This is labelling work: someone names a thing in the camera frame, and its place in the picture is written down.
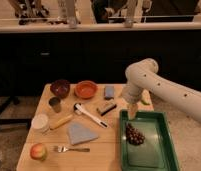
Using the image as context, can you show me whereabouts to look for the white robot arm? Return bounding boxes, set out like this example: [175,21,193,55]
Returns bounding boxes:
[121,58,201,124]

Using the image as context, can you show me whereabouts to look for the dark maroon bowl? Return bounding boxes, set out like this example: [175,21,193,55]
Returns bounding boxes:
[50,79,70,99]

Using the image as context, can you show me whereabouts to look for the bunch of dark grapes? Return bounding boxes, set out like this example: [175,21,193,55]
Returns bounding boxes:
[126,123,145,145]

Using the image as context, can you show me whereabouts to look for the small metal cup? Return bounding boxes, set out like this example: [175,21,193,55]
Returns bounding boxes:
[49,97,61,113]

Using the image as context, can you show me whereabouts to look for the blue folded cloth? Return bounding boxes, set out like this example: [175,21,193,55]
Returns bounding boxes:
[67,122,99,145]

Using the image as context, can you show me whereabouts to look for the blue sponge block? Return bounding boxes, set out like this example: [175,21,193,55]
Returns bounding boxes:
[104,85,114,100]

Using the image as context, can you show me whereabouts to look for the wooden black felt eraser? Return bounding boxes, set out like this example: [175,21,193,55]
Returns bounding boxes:
[97,102,117,116]

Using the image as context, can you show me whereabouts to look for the orange red bowl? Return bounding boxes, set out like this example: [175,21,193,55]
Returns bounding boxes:
[74,80,97,99]

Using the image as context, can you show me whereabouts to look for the red yellow apple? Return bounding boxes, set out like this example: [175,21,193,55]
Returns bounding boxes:
[30,143,47,161]

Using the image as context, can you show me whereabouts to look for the silver fork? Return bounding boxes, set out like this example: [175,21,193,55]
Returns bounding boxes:
[52,146,90,153]

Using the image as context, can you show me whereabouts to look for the black office chair base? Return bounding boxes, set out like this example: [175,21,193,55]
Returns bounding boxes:
[0,95,32,132]

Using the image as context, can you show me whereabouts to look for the green plastic tray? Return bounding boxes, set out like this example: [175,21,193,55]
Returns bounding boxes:
[119,110,180,171]

